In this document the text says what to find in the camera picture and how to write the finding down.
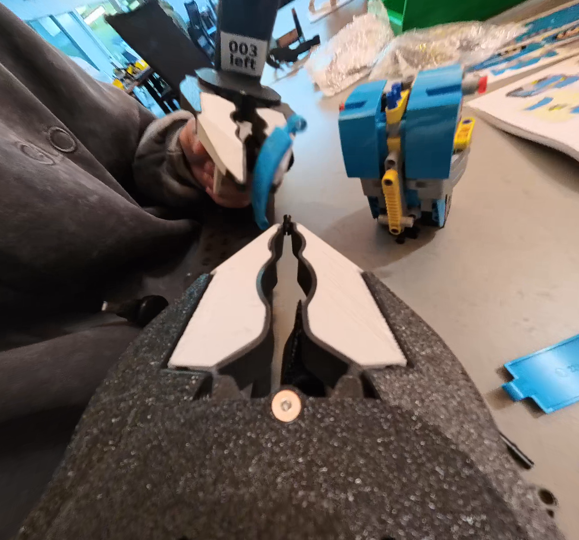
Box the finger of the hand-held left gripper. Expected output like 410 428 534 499
248 106 291 153
195 91 254 197

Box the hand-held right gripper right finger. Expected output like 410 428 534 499
289 224 407 386

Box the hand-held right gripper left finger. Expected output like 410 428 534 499
167 224 287 389

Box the narrow blue curved arc piece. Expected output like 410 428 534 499
251 114 308 230

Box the blue yellow toy brick model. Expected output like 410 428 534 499
338 63 489 244

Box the thin black axle rod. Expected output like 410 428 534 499
499 433 535 469

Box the person's left forearm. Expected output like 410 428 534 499
131 108 206 206

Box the grey desk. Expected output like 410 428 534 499
267 0 579 540

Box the person's left hand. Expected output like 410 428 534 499
179 119 255 209

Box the black flat board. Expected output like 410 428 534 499
105 0 213 91

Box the blue curved panel piece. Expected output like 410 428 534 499
503 334 579 414

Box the white instruction booklet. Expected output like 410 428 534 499
466 56 579 161

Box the printed paper sheet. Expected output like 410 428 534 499
466 4 579 75

